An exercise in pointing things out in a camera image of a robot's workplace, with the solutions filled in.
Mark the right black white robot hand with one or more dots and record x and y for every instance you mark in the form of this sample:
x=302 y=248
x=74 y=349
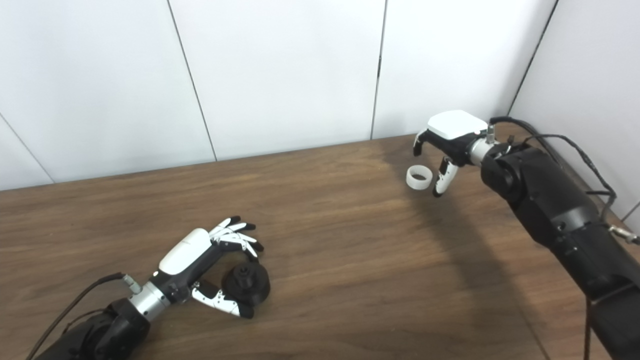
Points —
x=455 y=125

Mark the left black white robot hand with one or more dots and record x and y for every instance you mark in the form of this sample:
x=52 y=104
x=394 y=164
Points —
x=182 y=255

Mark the round black plastic part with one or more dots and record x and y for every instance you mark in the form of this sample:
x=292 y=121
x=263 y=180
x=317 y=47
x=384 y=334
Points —
x=255 y=290

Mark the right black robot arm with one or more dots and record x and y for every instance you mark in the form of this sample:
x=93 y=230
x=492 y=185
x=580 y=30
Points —
x=550 y=200

